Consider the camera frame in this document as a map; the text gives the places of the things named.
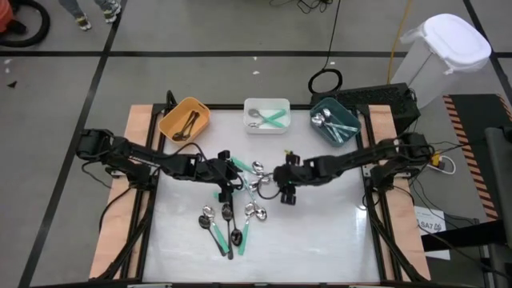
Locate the white plastic bin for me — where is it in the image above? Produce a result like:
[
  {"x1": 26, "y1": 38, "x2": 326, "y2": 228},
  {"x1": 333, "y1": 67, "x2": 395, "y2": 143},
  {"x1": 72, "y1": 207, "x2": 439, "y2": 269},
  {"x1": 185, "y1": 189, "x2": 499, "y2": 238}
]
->
[{"x1": 243, "y1": 98, "x2": 291, "y2": 135}]

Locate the white lidded trash bin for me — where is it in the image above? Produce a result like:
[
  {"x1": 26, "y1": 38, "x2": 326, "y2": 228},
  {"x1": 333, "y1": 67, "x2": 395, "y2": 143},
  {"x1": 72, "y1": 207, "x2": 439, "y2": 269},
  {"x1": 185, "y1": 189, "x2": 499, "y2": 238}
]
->
[{"x1": 390, "y1": 13, "x2": 493, "y2": 110}]

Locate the white paper sheet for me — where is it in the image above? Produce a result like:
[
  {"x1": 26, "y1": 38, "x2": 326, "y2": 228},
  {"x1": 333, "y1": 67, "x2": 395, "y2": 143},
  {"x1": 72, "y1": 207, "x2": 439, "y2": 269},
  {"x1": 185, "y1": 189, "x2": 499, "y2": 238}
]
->
[{"x1": 414, "y1": 205, "x2": 452, "y2": 262}]

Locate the yellow cable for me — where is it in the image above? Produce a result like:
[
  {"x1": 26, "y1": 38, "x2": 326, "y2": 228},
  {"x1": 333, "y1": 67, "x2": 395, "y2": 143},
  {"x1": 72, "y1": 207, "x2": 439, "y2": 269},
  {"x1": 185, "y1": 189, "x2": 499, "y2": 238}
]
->
[{"x1": 386, "y1": 0, "x2": 413, "y2": 85}]

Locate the black computer case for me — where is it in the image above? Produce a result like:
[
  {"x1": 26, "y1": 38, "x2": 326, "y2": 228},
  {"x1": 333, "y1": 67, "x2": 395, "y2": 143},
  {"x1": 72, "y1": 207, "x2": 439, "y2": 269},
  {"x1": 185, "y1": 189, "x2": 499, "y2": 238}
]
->
[{"x1": 310, "y1": 82, "x2": 422, "y2": 136}]

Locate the black spoon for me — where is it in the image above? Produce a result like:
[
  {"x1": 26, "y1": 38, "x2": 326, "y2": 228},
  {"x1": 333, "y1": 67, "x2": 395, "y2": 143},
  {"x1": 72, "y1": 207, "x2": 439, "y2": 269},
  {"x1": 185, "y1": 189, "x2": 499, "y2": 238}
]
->
[
  {"x1": 175, "y1": 110, "x2": 200, "y2": 141},
  {"x1": 228, "y1": 199, "x2": 244, "y2": 247},
  {"x1": 222, "y1": 203, "x2": 235, "y2": 261},
  {"x1": 179, "y1": 111, "x2": 201, "y2": 142},
  {"x1": 198, "y1": 214, "x2": 229, "y2": 257},
  {"x1": 171, "y1": 110, "x2": 197, "y2": 142}
]

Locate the black floor cable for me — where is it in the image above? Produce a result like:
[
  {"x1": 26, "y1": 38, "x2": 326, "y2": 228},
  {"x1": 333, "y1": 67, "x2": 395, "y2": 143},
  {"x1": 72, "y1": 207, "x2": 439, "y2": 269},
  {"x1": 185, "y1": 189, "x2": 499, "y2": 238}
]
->
[{"x1": 79, "y1": 162, "x2": 137, "y2": 232}]

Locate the white cable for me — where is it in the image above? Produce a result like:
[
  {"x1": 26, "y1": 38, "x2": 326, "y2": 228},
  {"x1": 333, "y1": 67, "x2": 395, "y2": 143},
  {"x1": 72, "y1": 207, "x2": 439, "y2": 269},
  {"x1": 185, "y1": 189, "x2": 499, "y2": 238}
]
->
[{"x1": 426, "y1": 154, "x2": 457, "y2": 176}]

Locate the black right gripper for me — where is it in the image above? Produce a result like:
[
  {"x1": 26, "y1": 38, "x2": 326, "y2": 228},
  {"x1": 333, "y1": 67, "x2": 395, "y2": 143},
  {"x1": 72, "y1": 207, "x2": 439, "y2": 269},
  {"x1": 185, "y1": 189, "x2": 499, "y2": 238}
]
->
[{"x1": 263, "y1": 151, "x2": 311, "y2": 205}]

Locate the black cable tangle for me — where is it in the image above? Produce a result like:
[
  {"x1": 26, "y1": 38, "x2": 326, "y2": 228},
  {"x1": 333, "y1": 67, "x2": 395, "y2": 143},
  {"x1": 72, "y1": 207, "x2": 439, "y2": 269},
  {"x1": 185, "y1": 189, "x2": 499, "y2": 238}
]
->
[{"x1": 268, "y1": 0, "x2": 335, "y2": 15}]

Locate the black cable with coil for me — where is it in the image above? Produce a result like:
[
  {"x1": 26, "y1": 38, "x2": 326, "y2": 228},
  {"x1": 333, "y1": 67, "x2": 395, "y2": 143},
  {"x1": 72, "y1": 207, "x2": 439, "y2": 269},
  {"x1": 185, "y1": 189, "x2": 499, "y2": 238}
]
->
[{"x1": 306, "y1": 0, "x2": 344, "y2": 96}]

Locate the tan wooden side board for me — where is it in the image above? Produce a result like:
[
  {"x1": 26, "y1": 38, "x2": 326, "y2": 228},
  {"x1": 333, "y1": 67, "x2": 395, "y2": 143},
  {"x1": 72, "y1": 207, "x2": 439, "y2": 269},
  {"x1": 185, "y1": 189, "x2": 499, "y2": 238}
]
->
[
  {"x1": 366, "y1": 104, "x2": 432, "y2": 281},
  {"x1": 88, "y1": 104, "x2": 155, "y2": 280}
]

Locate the black metal beam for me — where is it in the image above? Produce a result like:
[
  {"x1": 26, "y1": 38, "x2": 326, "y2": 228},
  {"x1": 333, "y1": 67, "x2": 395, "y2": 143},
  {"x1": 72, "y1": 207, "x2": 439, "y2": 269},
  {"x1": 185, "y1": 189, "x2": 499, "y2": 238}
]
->
[{"x1": 419, "y1": 230, "x2": 509, "y2": 253}]

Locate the black vacuum hose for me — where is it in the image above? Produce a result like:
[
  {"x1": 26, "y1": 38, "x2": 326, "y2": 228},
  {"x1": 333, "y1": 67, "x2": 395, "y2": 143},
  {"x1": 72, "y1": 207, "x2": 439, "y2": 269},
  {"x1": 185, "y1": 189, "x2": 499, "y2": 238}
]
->
[{"x1": 0, "y1": 0, "x2": 51, "y2": 49}]

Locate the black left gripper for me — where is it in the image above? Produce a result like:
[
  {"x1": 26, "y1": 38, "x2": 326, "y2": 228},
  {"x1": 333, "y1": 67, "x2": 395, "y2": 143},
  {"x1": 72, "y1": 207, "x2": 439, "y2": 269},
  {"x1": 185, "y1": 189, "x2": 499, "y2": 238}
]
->
[{"x1": 196, "y1": 150, "x2": 244, "y2": 203}]

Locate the orange plastic bin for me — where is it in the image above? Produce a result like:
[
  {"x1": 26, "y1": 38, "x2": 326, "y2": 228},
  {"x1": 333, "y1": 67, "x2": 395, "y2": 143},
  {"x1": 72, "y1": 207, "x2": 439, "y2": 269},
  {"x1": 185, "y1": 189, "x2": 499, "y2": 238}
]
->
[{"x1": 158, "y1": 96, "x2": 212, "y2": 147}]

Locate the dark teal plastic bin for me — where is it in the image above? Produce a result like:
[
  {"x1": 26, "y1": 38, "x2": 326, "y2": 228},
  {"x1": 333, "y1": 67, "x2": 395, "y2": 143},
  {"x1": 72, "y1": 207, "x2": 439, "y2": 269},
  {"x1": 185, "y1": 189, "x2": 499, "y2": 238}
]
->
[{"x1": 310, "y1": 97, "x2": 363, "y2": 147}]

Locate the person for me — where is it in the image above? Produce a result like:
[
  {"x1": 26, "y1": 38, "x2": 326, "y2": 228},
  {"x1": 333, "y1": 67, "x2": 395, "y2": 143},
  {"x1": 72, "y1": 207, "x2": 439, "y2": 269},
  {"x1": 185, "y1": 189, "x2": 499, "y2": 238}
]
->
[{"x1": 58, "y1": 0, "x2": 122, "y2": 32}]

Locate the orange vacuum cleaner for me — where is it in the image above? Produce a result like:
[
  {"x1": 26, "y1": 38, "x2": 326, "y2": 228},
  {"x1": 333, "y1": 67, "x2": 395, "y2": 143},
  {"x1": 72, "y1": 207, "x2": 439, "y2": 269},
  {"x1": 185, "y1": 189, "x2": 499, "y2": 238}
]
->
[{"x1": 0, "y1": 0, "x2": 15, "y2": 35}]

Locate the black hazard-striped mat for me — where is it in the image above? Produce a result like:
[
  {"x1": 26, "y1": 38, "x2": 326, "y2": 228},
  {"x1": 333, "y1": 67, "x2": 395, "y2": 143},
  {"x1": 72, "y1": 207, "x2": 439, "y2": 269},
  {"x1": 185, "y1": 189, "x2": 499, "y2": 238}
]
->
[{"x1": 442, "y1": 93, "x2": 512, "y2": 221}]

